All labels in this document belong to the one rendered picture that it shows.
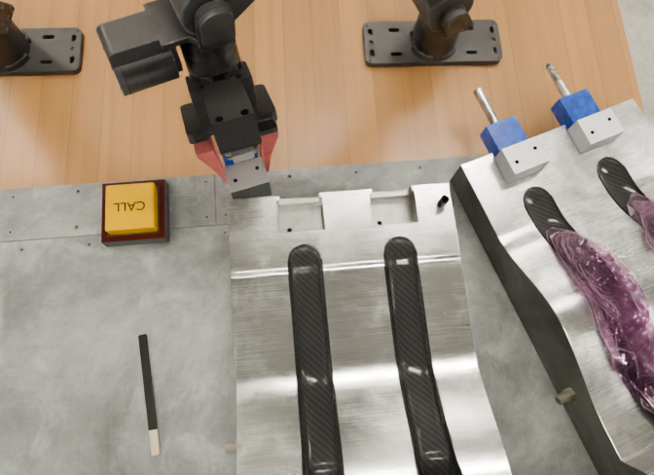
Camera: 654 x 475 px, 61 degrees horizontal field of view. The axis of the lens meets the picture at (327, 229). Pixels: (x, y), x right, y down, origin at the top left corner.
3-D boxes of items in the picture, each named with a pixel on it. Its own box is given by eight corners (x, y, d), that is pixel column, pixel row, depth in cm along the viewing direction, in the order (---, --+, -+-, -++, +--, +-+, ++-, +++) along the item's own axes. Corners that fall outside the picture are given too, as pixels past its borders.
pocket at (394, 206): (365, 199, 68) (368, 188, 64) (407, 196, 68) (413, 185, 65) (369, 234, 67) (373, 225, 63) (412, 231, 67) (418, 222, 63)
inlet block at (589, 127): (524, 81, 76) (540, 58, 71) (555, 69, 77) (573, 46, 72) (570, 162, 73) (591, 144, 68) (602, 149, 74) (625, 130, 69)
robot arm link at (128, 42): (135, 122, 56) (102, 48, 45) (106, 54, 58) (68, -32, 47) (240, 85, 59) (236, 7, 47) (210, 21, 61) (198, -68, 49)
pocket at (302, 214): (277, 205, 67) (275, 195, 63) (320, 202, 67) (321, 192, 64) (279, 241, 66) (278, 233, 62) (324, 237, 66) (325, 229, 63)
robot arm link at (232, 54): (187, 96, 56) (165, 32, 52) (173, 73, 60) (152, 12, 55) (249, 75, 58) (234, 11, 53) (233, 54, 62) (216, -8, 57)
